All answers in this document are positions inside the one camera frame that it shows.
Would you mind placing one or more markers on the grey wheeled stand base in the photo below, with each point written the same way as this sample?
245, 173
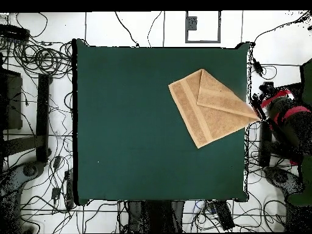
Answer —
280, 178
29, 170

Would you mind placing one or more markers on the tan terry towel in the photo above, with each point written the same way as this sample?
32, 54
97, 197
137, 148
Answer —
207, 109

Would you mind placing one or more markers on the grey square floor frame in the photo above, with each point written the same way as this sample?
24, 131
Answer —
202, 42

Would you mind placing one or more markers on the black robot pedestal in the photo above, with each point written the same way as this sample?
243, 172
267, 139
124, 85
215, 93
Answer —
156, 217

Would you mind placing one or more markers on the black equipment case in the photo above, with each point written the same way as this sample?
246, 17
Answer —
13, 102
296, 88

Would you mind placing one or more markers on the black power adapter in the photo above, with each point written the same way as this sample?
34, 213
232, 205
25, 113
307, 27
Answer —
55, 193
258, 67
57, 162

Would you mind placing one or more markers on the green covered side table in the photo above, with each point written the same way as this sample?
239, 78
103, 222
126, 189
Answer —
307, 82

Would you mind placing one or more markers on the small grey box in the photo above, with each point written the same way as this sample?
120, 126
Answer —
192, 24

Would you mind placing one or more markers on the black power strip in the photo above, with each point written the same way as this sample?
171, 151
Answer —
223, 215
14, 33

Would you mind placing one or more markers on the dark green table cloth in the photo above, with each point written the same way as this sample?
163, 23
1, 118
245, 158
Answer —
109, 73

